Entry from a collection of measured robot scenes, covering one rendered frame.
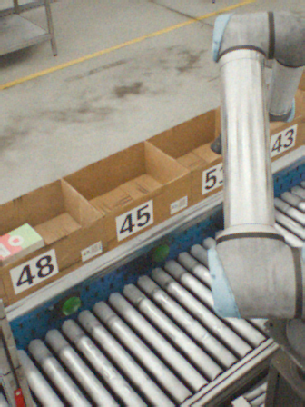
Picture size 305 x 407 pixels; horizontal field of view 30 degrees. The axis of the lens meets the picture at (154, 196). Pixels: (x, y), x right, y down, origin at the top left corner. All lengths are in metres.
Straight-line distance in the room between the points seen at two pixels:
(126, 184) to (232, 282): 1.23
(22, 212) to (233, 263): 1.12
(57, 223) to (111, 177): 0.29
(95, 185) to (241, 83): 1.05
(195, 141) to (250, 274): 1.41
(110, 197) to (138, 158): 0.20
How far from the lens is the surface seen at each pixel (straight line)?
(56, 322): 2.08
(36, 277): 1.93
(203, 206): 2.21
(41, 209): 2.17
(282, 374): 1.49
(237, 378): 1.88
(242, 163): 1.27
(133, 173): 2.36
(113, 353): 1.93
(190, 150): 2.52
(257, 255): 1.19
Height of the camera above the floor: 2.29
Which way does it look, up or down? 38 degrees down
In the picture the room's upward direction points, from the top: 3 degrees counter-clockwise
